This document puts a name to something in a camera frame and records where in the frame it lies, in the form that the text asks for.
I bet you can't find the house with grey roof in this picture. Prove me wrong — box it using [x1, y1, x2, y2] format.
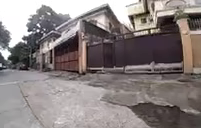
[36, 3, 132, 74]

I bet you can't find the dark brown metal gate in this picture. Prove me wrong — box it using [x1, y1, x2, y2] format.
[86, 26, 185, 74]

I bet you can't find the dark vehicle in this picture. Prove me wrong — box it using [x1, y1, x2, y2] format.
[18, 63, 30, 71]

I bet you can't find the large dark tree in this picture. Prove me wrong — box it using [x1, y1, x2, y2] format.
[7, 4, 72, 69]

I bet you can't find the beige multi-storey building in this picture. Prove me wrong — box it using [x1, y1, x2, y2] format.
[126, 0, 201, 39]

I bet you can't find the grey concrete road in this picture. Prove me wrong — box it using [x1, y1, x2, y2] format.
[0, 68, 201, 128]

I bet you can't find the beige wall with pillar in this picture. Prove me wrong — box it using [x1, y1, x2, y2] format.
[176, 18, 201, 75]

